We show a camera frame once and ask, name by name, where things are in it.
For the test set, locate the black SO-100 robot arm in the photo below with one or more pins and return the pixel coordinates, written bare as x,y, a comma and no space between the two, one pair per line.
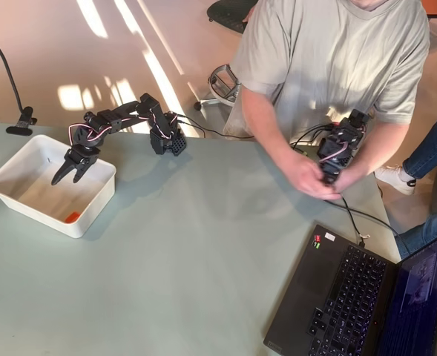
129,111

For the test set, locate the black leader arm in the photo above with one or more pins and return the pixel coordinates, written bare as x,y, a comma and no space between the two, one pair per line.
342,141

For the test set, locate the black laptop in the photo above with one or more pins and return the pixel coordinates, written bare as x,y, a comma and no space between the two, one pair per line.
314,278

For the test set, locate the white plastic bin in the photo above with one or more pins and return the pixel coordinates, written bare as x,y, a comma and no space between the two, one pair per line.
32,193

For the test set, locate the black mesh seat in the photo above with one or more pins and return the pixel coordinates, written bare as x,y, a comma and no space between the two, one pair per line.
229,15

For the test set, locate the chrome stool base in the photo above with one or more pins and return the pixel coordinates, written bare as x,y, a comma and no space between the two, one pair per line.
214,101

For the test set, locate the black gooseneck clamp mount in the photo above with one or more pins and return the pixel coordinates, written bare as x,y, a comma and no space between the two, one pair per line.
23,120

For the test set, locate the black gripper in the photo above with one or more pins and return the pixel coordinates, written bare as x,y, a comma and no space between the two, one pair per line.
80,159

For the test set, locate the orange cube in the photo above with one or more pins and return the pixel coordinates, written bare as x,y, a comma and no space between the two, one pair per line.
72,217

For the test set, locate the person in beige t-shirt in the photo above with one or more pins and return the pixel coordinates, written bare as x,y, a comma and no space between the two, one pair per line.
333,55

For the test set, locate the white sneaker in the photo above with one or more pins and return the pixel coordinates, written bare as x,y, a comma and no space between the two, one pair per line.
394,178

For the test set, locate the person in blue jeans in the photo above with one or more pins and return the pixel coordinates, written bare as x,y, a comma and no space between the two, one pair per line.
433,144

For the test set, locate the person's right hand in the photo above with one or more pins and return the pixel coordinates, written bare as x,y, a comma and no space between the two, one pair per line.
309,178

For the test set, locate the person's right forearm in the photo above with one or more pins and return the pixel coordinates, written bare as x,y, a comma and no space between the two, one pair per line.
277,148

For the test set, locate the person's left hand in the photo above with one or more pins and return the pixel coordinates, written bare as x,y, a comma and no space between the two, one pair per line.
349,180

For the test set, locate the person's left forearm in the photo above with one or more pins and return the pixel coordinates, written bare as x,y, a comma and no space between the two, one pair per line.
381,148

